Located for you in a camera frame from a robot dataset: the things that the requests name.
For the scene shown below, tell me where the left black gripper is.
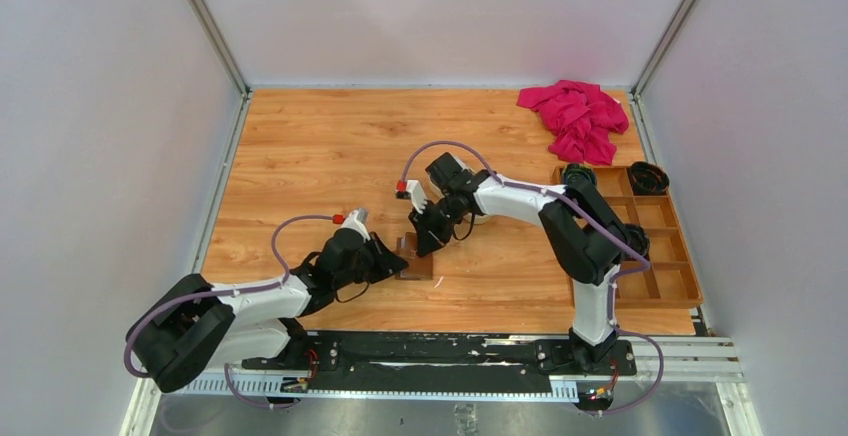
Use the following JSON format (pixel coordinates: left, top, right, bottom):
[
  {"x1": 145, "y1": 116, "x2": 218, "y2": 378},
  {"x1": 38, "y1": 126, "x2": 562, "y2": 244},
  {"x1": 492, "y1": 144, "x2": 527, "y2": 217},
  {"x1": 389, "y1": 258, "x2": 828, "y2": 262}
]
[{"x1": 334, "y1": 232, "x2": 408, "y2": 290}]

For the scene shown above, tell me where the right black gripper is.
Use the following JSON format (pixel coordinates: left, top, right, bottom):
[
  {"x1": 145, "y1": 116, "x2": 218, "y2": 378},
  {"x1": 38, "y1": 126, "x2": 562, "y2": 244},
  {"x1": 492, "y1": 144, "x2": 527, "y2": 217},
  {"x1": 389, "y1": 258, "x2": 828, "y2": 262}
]
[{"x1": 409, "y1": 193, "x2": 463, "y2": 258}]

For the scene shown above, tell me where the brown leather card holder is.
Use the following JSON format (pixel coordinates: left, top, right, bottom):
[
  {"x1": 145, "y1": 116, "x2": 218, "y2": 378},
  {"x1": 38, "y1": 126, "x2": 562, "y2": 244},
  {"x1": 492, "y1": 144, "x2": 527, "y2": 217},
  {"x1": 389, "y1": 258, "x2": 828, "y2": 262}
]
[{"x1": 394, "y1": 232, "x2": 434, "y2": 281}]

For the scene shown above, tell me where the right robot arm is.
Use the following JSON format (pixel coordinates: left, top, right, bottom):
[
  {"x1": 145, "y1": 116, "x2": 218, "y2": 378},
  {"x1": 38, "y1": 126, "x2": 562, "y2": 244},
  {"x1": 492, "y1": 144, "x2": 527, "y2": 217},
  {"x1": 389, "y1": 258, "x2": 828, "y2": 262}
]
[{"x1": 396, "y1": 152, "x2": 651, "y2": 374}]

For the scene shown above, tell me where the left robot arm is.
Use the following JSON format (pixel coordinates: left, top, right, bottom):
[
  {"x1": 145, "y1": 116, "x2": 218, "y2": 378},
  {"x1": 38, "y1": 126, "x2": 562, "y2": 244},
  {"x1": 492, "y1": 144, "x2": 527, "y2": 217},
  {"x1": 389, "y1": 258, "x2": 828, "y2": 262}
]
[{"x1": 123, "y1": 228, "x2": 409, "y2": 393}]

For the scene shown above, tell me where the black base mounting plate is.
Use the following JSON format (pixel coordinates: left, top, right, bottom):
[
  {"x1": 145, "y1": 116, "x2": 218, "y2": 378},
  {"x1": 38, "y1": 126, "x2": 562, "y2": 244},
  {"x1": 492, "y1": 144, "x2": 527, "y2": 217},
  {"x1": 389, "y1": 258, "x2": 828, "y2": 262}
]
[{"x1": 240, "y1": 331, "x2": 637, "y2": 394}]

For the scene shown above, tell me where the pink cloth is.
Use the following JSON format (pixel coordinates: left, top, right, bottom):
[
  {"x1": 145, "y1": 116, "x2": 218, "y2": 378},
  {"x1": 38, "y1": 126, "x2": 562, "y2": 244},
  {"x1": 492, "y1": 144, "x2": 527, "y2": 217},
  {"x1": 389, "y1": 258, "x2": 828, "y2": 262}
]
[{"x1": 516, "y1": 80, "x2": 630, "y2": 166}]

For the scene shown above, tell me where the wooden compartment organizer tray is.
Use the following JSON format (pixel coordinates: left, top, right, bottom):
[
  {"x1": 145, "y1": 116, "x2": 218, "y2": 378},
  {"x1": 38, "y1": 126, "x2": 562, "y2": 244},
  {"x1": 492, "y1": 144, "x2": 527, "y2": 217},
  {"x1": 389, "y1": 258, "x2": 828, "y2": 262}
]
[{"x1": 551, "y1": 162, "x2": 703, "y2": 309}]

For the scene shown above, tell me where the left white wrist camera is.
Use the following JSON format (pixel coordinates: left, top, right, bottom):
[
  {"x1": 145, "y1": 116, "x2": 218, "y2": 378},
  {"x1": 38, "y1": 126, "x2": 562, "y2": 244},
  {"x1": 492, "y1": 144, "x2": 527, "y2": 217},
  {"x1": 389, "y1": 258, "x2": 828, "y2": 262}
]
[{"x1": 332, "y1": 207, "x2": 371, "y2": 241}]

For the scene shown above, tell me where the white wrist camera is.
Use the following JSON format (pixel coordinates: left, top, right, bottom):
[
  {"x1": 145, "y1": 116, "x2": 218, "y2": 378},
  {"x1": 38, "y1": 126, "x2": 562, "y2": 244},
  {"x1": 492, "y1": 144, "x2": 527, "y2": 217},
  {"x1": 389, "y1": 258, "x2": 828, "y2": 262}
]
[
  {"x1": 395, "y1": 180, "x2": 428, "y2": 214},
  {"x1": 332, "y1": 207, "x2": 371, "y2": 241}
]

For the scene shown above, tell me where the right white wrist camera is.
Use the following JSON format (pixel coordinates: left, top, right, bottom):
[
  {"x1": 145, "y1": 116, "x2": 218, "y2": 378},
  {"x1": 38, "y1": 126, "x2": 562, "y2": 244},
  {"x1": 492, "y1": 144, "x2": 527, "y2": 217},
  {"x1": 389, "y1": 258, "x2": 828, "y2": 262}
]
[{"x1": 395, "y1": 180, "x2": 428, "y2": 214}]

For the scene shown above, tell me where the black blue coiled cable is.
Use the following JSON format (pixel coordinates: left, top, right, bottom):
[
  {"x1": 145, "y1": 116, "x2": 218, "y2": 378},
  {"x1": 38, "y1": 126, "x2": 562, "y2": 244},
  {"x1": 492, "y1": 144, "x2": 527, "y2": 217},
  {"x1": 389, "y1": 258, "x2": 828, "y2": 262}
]
[{"x1": 561, "y1": 162, "x2": 599, "y2": 188}]

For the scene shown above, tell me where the aluminium rail frame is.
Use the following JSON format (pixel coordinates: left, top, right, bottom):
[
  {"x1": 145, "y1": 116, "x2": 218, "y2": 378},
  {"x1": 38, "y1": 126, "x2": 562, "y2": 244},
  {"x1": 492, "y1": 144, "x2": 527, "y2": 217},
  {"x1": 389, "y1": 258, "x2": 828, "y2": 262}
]
[{"x1": 121, "y1": 331, "x2": 763, "y2": 435}]

